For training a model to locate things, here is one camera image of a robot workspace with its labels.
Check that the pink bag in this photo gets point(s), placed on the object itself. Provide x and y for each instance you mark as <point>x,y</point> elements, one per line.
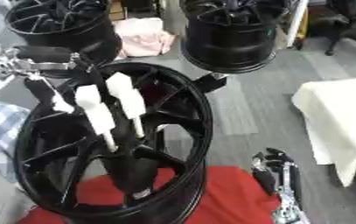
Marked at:
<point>145,38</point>

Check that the white draped table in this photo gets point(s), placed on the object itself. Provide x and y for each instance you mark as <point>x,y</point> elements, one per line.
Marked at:
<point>339,116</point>

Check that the black wheel rim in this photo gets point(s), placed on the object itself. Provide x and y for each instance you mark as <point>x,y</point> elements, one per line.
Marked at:
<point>68,32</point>
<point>226,40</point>

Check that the black office chair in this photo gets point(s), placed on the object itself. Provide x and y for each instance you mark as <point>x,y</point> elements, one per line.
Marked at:
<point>346,26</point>

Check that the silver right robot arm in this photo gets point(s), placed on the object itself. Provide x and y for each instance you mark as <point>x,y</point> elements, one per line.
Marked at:
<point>288,211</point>

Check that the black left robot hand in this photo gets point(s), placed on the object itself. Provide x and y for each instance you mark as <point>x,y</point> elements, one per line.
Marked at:
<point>43,54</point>

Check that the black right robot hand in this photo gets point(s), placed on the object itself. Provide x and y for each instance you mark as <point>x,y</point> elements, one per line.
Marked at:
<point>265,178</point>

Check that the black spoked wheel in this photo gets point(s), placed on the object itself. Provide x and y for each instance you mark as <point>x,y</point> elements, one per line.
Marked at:
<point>133,175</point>

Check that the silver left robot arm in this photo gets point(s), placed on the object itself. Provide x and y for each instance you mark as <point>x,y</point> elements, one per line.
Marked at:
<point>2,67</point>

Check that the black wheel stand bracket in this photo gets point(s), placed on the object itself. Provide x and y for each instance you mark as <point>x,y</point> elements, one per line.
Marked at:
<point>210,82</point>

